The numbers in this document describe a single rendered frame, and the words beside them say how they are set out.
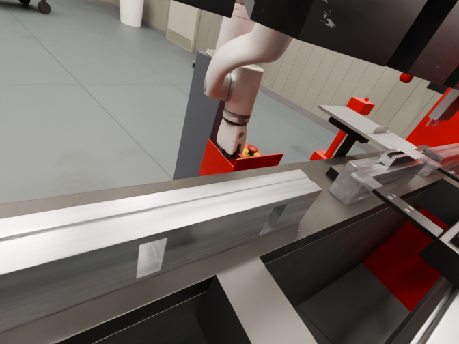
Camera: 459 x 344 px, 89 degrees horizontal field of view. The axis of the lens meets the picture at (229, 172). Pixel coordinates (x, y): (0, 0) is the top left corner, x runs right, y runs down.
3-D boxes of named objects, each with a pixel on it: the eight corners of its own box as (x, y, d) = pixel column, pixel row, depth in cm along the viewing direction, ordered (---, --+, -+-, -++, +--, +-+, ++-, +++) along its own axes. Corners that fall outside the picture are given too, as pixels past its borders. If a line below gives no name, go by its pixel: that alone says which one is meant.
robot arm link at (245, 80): (225, 112, 65) (255, 117, 68) (236, 63, 58) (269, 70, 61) (219, 102, 72) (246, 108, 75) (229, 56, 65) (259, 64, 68)
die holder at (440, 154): (446, 158, 119) (462, 142, 114) (459, 164, 116) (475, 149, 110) (408, 168, 91) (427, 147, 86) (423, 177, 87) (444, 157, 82)
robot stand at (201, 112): (164, 220, 146) (197, 50, 89) (187, 209, 159) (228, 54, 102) (182, 239, 138) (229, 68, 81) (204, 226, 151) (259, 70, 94)
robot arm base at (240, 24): (195, 50, 89) (205, -9, 79) (228, 54, 102) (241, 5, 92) (229, 68, 81) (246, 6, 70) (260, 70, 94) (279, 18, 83)
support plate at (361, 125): (345, 109, 88) (347, 106, 87) (413, 148, 72) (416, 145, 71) (317, 107, 78) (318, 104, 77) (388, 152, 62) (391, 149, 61)
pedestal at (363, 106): (319, 158, 287) (360, 93, 239) (335, 170, 272) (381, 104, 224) (309, 159, 275) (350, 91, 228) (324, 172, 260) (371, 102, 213)
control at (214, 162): (240, 166, 97) (255, 129, 87) (263, 192, 88) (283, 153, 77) (199, 173, 85) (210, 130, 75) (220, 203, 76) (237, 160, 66)
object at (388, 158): (407, 154, 72) (414, 146, 70) (416, 160, 70) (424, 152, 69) (378, 160, 61) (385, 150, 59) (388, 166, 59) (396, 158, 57)
